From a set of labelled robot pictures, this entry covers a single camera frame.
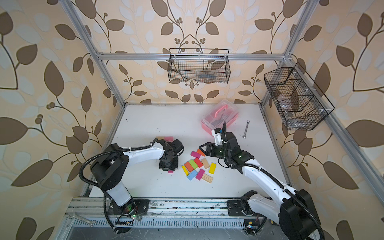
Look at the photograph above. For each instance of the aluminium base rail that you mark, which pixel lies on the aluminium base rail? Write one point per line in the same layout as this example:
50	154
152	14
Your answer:
161	213

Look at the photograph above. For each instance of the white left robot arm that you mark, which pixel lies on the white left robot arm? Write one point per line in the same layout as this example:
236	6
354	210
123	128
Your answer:
106	170

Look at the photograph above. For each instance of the ridged wood block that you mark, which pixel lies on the ridged wood block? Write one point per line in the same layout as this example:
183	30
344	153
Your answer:
207	178

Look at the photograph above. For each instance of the silver wrench on rail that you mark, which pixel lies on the silver wrench on rail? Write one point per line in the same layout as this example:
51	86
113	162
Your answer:
73	215

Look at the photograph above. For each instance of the silver wrench on table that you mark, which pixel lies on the silver wrench on table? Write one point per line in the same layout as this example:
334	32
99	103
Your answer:
246	130

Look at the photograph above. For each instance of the black wire basket back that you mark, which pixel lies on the black wire basket back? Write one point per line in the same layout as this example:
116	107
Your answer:
210	66

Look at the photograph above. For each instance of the aluminium frame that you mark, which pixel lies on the aluminium frame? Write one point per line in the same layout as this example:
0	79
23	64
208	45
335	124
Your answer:
371	175

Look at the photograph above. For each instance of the orange block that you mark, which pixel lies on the orange block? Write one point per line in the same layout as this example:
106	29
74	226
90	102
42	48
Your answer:
201	152

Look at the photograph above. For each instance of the black wire basket right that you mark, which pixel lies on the black wire basket right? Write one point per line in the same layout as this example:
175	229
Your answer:
300	104

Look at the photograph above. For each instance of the thin yellow block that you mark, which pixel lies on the thin yellow block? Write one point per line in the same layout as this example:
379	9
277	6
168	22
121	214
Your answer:
185	170

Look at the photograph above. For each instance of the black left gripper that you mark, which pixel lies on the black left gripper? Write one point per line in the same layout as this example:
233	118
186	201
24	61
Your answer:
175	166

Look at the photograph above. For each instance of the tan wood block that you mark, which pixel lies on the tan wood block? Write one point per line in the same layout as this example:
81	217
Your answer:
205	163

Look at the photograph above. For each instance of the pink plastic storage box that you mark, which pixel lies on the pink plastic storage box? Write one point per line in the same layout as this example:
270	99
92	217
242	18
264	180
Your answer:
224	111

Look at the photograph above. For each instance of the magenta slanted block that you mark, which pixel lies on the magenta slanted block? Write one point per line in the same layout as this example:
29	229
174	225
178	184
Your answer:
200	174

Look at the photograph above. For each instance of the orange-red block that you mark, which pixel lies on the orange-red block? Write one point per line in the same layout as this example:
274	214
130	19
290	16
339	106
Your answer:
189	167

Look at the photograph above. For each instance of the black wire basket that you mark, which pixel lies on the black wire basket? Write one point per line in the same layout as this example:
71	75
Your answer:
300	104
210	66

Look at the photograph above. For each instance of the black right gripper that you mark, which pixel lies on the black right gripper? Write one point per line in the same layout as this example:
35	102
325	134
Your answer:
210	147

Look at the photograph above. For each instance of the green block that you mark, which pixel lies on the green block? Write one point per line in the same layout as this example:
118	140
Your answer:
193	164

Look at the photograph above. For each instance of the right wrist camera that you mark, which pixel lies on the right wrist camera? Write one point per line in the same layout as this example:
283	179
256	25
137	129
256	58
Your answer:
219	136

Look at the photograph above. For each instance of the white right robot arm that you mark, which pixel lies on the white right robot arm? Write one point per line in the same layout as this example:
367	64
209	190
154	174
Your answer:
294	211

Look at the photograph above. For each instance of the red block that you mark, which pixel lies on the red block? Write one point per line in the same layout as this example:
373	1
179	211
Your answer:
198	162

